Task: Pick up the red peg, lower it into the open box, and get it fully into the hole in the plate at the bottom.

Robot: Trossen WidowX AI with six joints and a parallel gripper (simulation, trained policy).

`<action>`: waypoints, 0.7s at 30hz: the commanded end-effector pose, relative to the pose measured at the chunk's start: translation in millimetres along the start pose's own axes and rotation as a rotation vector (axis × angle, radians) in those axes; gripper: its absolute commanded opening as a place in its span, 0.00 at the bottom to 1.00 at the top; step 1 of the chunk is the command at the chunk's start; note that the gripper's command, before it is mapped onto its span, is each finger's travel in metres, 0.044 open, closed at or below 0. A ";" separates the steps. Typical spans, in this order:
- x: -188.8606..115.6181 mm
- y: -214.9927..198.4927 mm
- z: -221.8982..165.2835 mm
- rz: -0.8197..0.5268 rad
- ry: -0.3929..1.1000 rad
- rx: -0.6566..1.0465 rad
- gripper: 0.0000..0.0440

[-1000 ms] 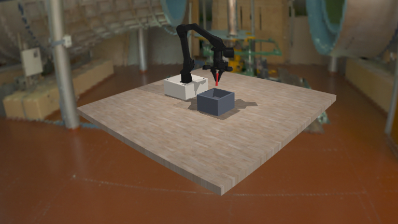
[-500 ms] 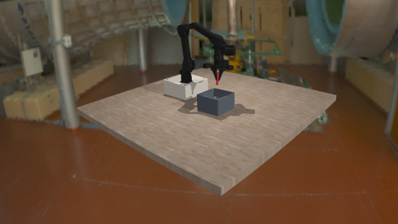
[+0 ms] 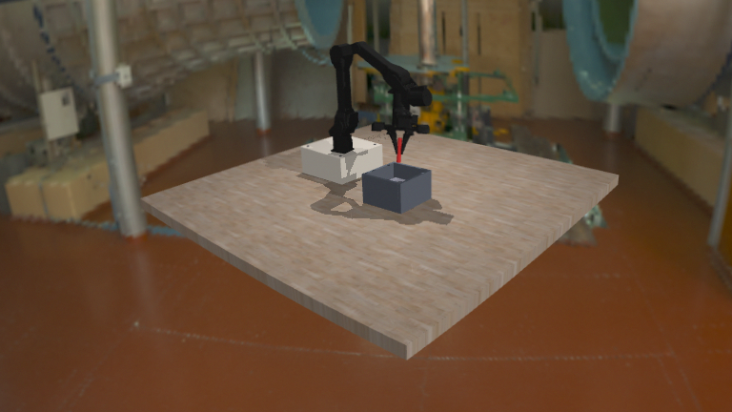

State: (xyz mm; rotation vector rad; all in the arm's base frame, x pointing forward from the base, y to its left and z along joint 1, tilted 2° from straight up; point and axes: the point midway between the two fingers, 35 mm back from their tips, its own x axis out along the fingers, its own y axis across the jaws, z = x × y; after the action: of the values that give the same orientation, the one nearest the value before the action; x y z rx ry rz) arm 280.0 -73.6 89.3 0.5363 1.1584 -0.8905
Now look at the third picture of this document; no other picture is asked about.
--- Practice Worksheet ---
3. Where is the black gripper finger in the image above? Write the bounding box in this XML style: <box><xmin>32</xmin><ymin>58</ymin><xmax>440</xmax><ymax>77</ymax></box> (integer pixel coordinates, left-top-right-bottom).
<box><xmin>387</xmin><ymin>132</ymin><xmax>397</xmax><ymax>154</ymax></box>
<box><xmin>401</xmin><ymin>133</ymin><xmax>415</xmax><ymax>155</ymax></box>

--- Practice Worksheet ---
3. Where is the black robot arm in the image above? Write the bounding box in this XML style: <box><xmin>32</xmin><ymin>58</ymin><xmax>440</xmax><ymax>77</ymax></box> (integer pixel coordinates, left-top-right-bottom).
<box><xmin>328</xmin><ymin>41</ymin><xmax>433</xmax><ymax>154</ymax></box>

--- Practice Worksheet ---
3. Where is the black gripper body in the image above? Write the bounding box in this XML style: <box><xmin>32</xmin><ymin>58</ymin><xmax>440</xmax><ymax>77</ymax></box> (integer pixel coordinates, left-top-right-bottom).
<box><xmin>372</xmin><ymin>106</ymin><xmax>430</xmax><ymax>134</ymax></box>

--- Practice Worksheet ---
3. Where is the red peg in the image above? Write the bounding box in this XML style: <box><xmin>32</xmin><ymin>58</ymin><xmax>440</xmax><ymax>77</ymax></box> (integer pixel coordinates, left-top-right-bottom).
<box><xmin>396</xmin><ymin>137</ymin><xmax>402</xmax><ymax>163</ymax></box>

